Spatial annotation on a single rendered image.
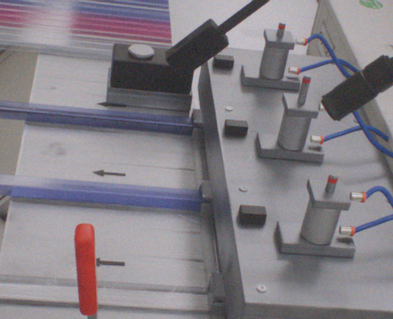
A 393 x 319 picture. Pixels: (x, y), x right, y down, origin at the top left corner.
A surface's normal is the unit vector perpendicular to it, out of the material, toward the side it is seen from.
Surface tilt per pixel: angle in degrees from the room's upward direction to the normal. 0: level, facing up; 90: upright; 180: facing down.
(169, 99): 90
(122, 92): 90
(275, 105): 43
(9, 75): 90
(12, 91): 90
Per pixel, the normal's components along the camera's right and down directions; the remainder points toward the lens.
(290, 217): 0.14, -0.82
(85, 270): 0.07, 0.57
